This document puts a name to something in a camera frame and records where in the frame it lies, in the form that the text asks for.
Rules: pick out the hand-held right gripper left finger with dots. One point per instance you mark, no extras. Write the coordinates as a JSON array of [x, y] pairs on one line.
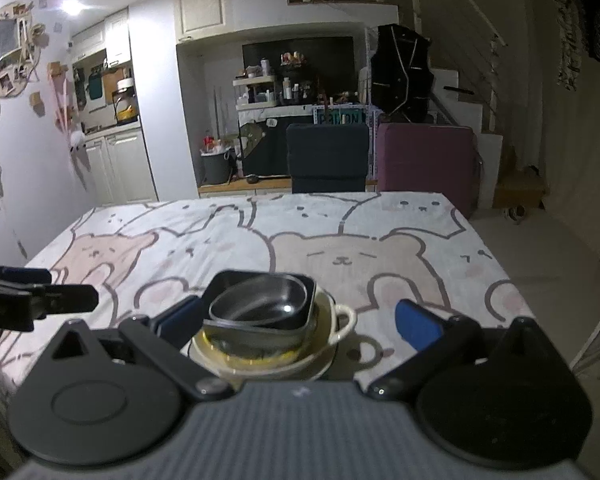
[[180, 322]]

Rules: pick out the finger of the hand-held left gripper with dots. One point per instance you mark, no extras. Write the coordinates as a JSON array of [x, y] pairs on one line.
[[70, 298], [20, 275]]

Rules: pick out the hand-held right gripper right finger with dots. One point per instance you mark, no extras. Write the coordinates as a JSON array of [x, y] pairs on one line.
[[417, 327]]

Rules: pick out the small round steel bowl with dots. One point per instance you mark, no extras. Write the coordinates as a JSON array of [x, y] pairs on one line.
[[260, 305]]

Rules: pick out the large steel rectangular container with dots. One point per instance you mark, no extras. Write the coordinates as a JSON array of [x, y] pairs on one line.
[[260, 342]]

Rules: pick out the white bowl with leaf print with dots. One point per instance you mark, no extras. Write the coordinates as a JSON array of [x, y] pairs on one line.
[[315, 367]]

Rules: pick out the bear printed tablecloth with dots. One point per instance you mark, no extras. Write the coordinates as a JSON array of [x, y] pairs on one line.
[[330, 240]]

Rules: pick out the white kitchen base cabinet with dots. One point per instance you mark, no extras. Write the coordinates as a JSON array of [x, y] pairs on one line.
[[122, 167]]

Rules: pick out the wooden top low cabinet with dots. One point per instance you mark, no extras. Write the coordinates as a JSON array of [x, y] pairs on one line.
[[240, 189]]

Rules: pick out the pink ribbon plush hanging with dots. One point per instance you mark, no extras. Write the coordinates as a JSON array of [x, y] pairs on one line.
[[75, 137]]

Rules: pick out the pair of slippers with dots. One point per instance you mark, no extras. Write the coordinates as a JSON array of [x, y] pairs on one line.
[[516, 212]]

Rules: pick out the grey trash bin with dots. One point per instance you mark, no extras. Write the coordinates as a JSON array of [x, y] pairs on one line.
[[216, 167]]

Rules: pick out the maroon chair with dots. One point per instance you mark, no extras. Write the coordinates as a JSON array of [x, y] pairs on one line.
[[425, 165]]

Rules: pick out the yellow pot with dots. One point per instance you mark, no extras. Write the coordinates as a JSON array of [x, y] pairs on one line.
[[126, 116]]

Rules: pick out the dark blue chair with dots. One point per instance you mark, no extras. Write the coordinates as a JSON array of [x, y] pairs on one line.
[[327, 157]]

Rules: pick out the white staircase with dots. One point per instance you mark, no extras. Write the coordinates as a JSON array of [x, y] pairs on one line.
[[472, 120]]

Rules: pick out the teal sign plate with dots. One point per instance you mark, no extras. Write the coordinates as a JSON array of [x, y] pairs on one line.
[[340, 118]]

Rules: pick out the white storage rack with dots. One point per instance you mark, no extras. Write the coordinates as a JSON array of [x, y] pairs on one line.
[[255, 91]]

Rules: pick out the black jacket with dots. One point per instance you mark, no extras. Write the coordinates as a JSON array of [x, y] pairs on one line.
[[402, 72]]

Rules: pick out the round ceiling light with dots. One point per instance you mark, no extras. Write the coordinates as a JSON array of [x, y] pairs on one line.
[[72, 6]]

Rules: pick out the white upper cabinet door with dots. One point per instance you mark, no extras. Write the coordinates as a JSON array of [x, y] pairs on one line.
[[201, 7]]

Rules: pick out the wooden photo wall decoration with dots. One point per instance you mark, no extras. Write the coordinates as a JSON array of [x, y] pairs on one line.
[[10, 65]]

